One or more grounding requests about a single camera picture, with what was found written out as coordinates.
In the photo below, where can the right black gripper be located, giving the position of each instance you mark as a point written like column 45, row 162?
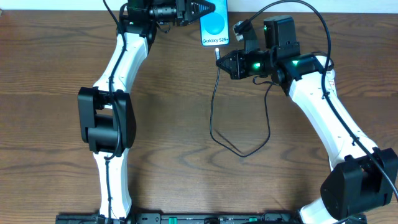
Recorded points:
column 241, row 65

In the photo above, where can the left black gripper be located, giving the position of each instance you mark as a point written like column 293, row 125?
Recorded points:
column 187, row 11

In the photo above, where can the blue Galaxy smartphone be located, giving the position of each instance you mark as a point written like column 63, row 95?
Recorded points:
column 214, row 26

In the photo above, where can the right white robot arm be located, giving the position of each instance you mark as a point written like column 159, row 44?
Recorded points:
column 362, row 175

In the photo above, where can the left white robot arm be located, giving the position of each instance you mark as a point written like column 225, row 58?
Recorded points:
column 107, row 119

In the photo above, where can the white power strip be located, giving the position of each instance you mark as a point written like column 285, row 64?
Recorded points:
column 330, row 74

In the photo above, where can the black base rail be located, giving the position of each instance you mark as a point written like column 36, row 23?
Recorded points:
column 156, row 218

